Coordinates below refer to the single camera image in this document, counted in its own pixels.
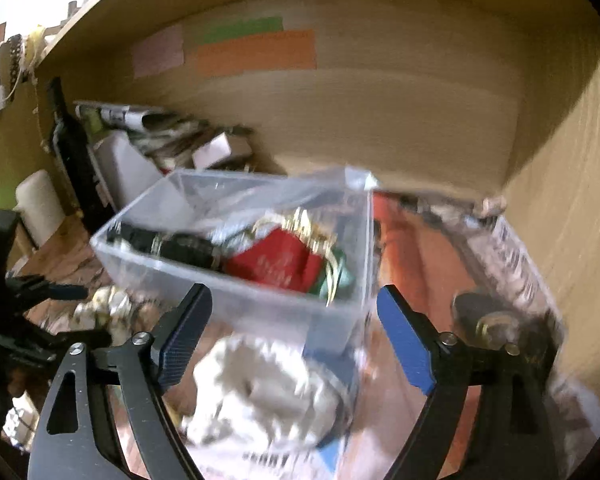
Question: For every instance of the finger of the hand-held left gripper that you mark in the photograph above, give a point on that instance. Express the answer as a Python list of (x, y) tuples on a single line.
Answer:
[(55, 342), (50, 290)]

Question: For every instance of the clear plastic box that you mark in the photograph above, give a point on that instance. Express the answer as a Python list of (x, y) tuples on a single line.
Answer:
[(260, 305)]

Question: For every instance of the black round object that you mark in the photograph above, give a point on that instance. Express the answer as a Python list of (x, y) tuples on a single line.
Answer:
[(485, 317)]

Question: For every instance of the gold white small ornament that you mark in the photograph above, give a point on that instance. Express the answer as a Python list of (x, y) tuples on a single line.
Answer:
[(107, 307)]

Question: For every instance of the white cloth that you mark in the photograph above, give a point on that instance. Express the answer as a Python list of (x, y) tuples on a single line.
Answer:
[(265, 395)]

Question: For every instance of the red cloth pouch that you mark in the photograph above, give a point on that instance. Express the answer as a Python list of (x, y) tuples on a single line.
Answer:
[(280, 260)]

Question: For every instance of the green paper note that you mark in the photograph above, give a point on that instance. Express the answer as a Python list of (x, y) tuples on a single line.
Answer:
[(240, 30)]

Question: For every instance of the green cloth pouch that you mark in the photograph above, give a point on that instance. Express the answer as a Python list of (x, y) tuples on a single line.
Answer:
[(337, 280)]

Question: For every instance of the black stand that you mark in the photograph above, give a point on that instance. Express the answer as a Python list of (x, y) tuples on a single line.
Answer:
[(75, 150)]

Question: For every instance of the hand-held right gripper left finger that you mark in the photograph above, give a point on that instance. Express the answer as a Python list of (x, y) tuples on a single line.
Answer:
[(180, 340)]

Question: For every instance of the pink paper note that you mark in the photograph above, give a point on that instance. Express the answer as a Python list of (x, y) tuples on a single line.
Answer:
[(157, 52)]

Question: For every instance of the white plastic container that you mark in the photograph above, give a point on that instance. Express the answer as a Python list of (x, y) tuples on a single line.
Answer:
[(125, 175)]

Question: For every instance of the white cylinder roll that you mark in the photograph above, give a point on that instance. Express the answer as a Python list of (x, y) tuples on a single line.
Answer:
[(37, 207)]

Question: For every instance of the orange paper note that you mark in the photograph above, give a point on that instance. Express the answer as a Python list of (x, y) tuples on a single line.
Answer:
[(255, 55)]

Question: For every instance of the stack of newspapers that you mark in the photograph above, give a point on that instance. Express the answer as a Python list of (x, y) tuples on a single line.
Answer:
[(180, 135)]

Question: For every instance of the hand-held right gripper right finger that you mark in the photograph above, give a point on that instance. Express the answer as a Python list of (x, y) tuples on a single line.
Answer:
[(405, 345)]

